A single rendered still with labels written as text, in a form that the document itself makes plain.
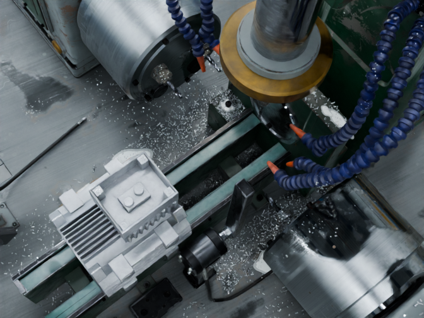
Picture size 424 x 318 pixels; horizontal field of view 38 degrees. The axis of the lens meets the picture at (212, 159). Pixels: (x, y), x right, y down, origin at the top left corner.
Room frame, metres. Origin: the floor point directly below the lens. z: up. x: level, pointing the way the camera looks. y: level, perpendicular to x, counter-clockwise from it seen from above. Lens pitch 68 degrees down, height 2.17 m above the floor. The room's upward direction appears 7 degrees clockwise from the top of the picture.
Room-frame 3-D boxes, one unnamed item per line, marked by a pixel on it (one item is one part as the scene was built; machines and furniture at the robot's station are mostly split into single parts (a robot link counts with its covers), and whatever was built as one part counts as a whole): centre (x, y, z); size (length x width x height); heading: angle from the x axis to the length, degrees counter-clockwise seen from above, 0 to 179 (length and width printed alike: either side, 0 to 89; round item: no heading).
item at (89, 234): (0.30, 0.16, 1.02); 0.20 x 0.19 x 0.19; 136
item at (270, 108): (0.58, -0.12, 1.02); 0.15 x 0.02 x 0.15; 46
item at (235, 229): (0.33, -0.06, 1.12); 0.04 x 0.03 x 0.26; 136
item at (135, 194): (0.33, 0.13, 1.11); 0.12 x 0.11 x 0.07; 136
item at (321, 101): (0.62, -0.16, 0.97); 0.30 x 0.11 x 0.34; 46
